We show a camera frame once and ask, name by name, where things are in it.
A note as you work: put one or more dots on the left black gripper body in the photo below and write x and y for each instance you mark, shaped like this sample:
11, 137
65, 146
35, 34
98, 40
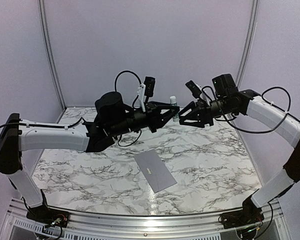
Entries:
153, 122

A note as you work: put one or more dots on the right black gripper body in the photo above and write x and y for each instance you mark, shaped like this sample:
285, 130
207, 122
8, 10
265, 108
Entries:
207, 112

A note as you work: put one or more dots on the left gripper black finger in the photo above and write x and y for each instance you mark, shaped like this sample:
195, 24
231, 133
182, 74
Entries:
163, 105
164, 118

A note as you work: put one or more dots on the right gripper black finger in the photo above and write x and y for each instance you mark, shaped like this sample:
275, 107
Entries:
191, 121
189, 111

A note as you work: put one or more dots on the green white glue stick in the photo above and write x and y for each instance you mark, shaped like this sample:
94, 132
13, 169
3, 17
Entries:
173, 102

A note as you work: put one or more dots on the grey paper envelope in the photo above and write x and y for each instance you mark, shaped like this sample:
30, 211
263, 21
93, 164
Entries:
154, 170

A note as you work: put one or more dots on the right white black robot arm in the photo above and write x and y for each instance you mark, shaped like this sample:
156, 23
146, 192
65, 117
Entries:
228, 99

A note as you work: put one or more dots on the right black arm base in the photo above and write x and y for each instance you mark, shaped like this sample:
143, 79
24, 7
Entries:
235, 219

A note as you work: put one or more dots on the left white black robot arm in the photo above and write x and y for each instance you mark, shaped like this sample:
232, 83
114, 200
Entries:
114, 118

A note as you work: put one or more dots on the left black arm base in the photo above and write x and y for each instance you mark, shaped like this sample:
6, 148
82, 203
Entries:
47, 217

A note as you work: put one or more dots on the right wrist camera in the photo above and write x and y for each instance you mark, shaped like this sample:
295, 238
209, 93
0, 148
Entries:
195, 90

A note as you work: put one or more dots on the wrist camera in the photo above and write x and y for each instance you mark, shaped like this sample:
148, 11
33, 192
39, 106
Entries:
145, 91
195, 90

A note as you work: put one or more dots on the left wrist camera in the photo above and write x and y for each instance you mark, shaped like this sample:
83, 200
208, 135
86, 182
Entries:
145, 91

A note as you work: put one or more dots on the right aluminium corner post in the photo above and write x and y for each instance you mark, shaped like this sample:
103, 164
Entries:
252, 24

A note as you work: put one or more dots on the aluminium corner post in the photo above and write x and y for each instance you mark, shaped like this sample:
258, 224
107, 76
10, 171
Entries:
49, 53
252, 24

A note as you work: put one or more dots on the aluminium front table rail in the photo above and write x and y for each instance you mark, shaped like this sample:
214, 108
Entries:
97, 226

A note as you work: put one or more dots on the left aluminium corner post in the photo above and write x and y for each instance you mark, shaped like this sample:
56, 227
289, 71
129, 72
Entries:
49, 53

